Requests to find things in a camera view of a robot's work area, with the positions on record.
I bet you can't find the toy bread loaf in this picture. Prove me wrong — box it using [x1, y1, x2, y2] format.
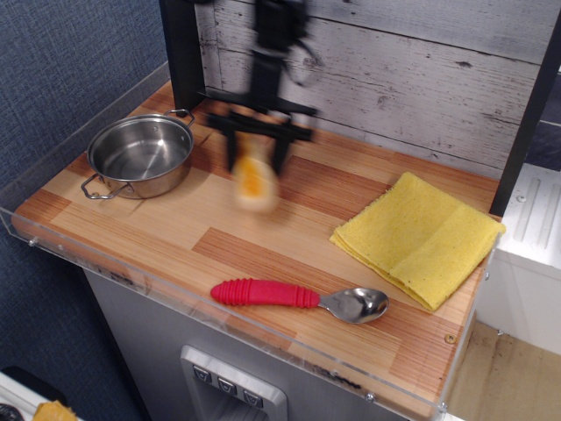
[231, 132, 279, 213]

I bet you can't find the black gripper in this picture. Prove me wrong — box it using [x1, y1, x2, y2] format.
[207, 48, 317, 175]

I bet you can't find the black right frame post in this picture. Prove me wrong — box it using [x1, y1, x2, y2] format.
[489, 14, 560, 217]

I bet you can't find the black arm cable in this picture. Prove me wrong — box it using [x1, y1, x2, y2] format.
[282, 37, 320, 89]

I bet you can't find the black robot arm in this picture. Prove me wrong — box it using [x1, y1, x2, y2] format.
[205, 1, 318, 174]

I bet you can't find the clear acrylic table guard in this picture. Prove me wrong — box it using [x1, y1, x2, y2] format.
[0, 61, 501, 417]

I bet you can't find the white shelf unit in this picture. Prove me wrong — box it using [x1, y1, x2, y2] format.
[476, 164, 560, 354]

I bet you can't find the yellow folded cloth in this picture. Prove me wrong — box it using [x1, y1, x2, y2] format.
[330, 173, 506, 311]

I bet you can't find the small steel pot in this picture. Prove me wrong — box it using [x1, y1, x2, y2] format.
[82, 109, 195, 200]

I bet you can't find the grey toy fridge cabinet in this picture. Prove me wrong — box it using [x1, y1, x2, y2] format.
[85, 271, 403, 420]

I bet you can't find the red handled metal spoon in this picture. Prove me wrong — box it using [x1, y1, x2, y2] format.
[210, 279, 390, 325]

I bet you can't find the black left frame post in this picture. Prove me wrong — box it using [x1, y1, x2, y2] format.
[159, 0, 205, 111]

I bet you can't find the orange yellow object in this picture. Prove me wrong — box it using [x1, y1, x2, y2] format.
[32, 401, 76, 421]

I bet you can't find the black frame post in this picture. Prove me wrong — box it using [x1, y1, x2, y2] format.
[489, 14, 560, 217]
[159, 0, 205, 111]

